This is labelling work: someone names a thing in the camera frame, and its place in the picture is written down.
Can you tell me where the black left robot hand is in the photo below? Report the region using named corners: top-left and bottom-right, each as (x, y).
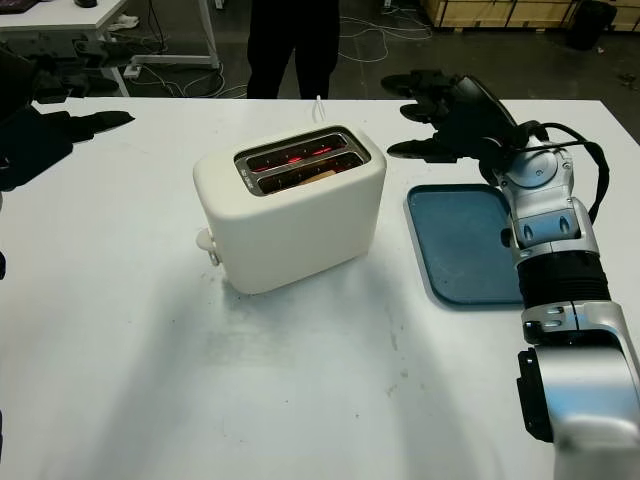
top-left (0, 39), bottom-right (136, 146)

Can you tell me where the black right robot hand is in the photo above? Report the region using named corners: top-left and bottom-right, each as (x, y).
top-left (380, 70), bottom-right (525, 175)

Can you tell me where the browned toast slice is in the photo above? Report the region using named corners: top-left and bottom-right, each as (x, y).
top-left (299, 168), bottom-right (337, 187)

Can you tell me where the person in black trousers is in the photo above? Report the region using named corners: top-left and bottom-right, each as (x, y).
top-left (246, 0), bottom-right (342, 100)

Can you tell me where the white two-slot toaster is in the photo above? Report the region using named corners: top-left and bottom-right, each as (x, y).
top-left (192, 124), bottom-right (388, 295)

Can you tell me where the white office desk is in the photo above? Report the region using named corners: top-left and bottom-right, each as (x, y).
top-left (0, 0), bottom-right (221, 99)

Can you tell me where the wooden crate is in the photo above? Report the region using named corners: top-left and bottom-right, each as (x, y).
top-left (419, 0), bottom-right (640, 34)

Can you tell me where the blue plastic tray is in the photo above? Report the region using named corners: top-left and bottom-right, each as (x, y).
top-left (404, 183), bottom-right (526, 314)

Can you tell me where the black bin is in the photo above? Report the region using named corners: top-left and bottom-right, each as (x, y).
top-left (567, 0), bottom-right (619, 51)

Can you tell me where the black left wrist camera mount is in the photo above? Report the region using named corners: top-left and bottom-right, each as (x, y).
top-left (0, 107), bottom-right (75, 192)

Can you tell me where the white looped floor cable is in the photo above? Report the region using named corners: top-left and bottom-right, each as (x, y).
top-left (339, 14), bottom-right (434, 60)

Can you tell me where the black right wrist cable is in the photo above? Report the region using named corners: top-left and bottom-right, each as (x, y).
top-left (519, 122), bottom-right (612, 226)

